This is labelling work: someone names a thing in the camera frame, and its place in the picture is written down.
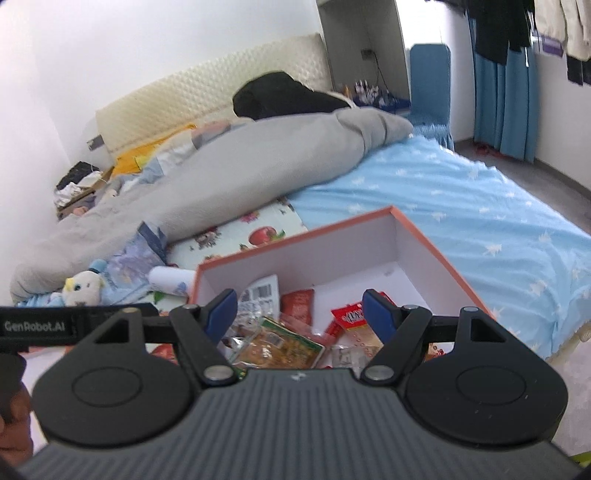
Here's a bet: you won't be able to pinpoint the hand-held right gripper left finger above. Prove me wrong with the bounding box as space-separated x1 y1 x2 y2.
78 289 239 387

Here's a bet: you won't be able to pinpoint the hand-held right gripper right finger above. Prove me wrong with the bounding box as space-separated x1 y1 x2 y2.
359 289 519 385

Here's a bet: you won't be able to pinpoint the orange snack packet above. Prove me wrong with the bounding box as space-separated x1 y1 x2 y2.
342 322 385 352

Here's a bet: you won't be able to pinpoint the small red snack packet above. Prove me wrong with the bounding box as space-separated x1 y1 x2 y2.
331 302 371 329

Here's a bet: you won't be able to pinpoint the white label snack packet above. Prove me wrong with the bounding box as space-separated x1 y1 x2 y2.
237 274 281 320

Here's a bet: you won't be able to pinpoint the clear grey snack packet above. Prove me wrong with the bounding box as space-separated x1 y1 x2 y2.
332 343 366 371

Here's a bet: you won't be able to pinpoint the brown snack packet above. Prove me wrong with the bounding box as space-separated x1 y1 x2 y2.
230 318 327 371

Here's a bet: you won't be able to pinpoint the deep orange cardboard box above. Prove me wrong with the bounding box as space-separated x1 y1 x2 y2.
191 206 505 371

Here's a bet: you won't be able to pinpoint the large red snack packet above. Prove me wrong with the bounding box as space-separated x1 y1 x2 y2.
279 289 315 325

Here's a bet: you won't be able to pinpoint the person's left hand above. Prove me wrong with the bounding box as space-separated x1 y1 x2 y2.
0 387 34 451

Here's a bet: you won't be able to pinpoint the white and blue plush toy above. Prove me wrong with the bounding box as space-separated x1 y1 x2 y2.
62 259 112 308

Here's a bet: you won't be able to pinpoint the white tube bottle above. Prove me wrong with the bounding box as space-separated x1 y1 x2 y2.
147 266 197 295

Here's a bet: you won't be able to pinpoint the floral fruit print mat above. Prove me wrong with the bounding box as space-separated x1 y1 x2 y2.
163 198 308 274

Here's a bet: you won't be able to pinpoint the pale blue printed bag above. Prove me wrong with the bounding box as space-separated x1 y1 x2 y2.
99 221 168 297

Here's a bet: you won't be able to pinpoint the blue star bed sheet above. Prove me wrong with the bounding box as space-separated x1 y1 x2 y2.
288 136 591 361

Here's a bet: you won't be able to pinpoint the grey duvet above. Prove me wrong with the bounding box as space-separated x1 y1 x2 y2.
11 110 415 304

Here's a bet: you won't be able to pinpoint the pile of clothes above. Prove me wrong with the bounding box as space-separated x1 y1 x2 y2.
54 161 103 207

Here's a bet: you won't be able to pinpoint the yellow pillow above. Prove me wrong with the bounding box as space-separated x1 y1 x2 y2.
113 122 195 175

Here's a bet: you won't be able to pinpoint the desk clutter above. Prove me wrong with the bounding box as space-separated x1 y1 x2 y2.
341 80 413 114

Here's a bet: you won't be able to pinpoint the black garment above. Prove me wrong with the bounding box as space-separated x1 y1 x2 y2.
232 69 352 121

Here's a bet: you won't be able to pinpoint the cream padded headboard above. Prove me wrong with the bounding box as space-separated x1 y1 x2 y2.
94 32 334 154

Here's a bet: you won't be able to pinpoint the blue chair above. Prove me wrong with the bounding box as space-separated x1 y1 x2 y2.
408 43 456 151

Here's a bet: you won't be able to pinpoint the blue curtain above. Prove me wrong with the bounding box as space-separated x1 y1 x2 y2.
466 9 539 163

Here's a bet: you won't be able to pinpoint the grey wardrobe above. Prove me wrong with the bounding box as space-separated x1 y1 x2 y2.
316 0 413 103

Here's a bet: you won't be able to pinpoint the dark hanging clothes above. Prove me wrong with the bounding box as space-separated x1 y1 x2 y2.
461 0 537 66

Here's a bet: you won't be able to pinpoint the light hanging clothes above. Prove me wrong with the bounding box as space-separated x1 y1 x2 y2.
533 0 591 86

